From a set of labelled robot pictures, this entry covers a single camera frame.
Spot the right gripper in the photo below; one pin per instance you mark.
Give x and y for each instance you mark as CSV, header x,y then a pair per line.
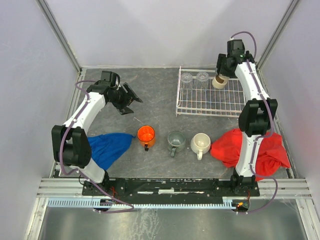
x,y
225,73

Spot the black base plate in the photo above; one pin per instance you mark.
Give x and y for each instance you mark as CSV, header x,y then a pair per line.
x,y
176,190

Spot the cream ceramic mug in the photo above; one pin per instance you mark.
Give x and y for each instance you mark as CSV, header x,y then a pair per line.
x,y
200,144

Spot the red cloth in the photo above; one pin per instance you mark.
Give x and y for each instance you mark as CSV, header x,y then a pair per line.
x,y
271,155

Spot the white wire dish rack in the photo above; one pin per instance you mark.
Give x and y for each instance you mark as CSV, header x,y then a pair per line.
x,y
226,102

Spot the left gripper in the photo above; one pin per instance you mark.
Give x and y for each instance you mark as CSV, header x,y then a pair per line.
x,y
125,98

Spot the grey-green glazed mug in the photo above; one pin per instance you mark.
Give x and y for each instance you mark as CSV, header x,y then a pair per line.
x,y
176,142

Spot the aluminium frame rail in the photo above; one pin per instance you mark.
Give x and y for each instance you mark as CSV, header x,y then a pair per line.
x,y
71,188

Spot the blue cable duct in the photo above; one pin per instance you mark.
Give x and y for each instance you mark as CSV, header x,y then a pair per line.
x,y
99,203

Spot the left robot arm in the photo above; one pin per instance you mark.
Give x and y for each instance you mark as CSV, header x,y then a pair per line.
x,y
71,147

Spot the orange enamel mug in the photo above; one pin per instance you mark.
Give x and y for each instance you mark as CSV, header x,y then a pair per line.
x,y
146,136

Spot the clear plastic cup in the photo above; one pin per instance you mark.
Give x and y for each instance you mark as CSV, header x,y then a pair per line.
x,y
186,81
202,80

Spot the steel tin cup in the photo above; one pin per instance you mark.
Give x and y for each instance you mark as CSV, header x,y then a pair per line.
x,y
220,81

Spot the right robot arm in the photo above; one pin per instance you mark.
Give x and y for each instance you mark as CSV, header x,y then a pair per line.
x,y
255,121

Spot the blue cloth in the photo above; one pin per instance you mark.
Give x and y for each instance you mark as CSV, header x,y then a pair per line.
x,y
107,148

